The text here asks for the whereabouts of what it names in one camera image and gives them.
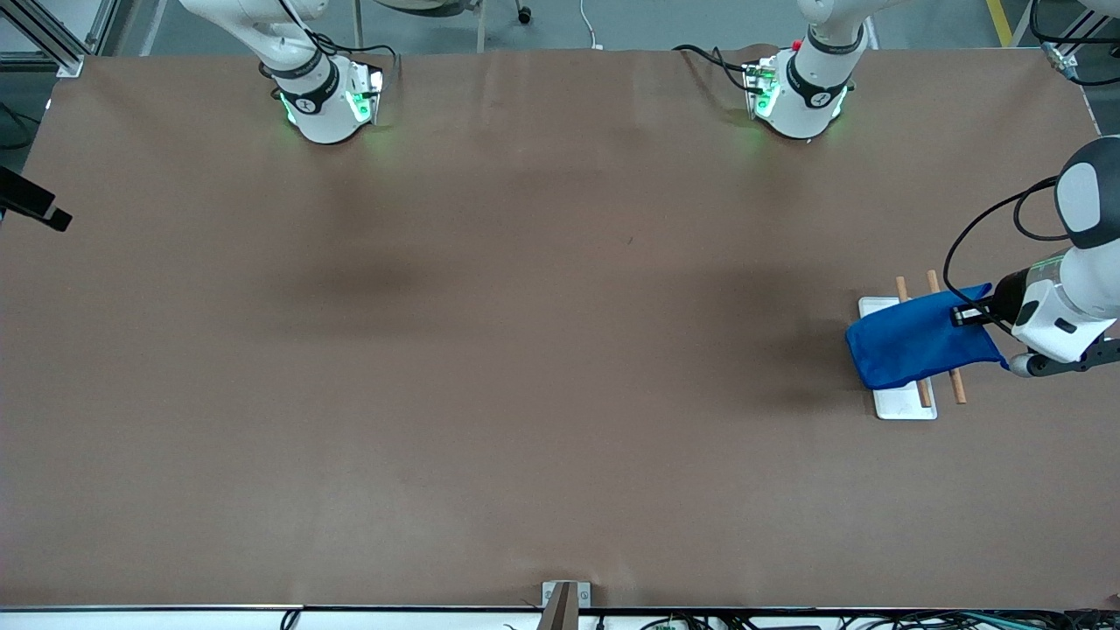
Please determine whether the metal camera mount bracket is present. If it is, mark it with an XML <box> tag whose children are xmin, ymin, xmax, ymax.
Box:
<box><xmin>537</xmin><ymin>581</ymin><xmax>592</xmax><ymax>630</ymax></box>

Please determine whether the brown table cover sheet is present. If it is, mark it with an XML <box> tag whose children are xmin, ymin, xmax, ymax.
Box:
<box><xmin>0</xmin><ymin>44</ymin><xmax>1120</xmax><ymax>610</ymax></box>

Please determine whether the black right base cable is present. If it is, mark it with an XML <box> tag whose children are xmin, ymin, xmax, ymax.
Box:
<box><xmin>258</xmin><ymin>0</ymin><xmax>400</xmax><ymax>84</ymax></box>

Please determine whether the black base cable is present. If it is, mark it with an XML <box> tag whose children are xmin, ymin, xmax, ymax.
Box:
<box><xmin>258</xmin><ymin>0</ymin><xmax>400</xmax><ymax>84</ymax></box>
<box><xmin>672</xmin><ymin>44</ymin><xmax>760</xmax><ymax>94</ymax></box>

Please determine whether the white rack with wooden bars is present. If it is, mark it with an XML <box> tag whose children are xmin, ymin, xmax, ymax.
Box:
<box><xmin>857</xmin><ymin>269</ymin><xmax>969</xmax><ymax>422</ymax></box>

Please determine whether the office chair base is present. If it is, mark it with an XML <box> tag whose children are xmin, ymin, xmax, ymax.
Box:
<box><xmin>350</xmin><ymin>0</ymin><xmax>535</xmax><ymax>53</ymax></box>

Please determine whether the black left base cable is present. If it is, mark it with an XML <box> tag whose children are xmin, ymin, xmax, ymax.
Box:
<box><xmin>672</xmin><ymin>44</ymin><xmax>760</xmax><ymax>94</ymax></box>

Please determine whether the blue microfibre towel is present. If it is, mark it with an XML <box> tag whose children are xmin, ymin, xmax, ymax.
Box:
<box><xmin>844</xmin><ymin>282</ymin><xmax>1010</xmax><ymax>392</ymax></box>

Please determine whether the aluminium frame profile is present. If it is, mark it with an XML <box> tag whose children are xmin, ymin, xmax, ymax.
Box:
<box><xmin>1041</xmin><ymin>35</ymin><xmax>1086</xmax><ymax>75</ymax></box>
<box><xmin>0</xmin><ymin>0</ymin><xmax>120</xmax><ymax>79</ymax></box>

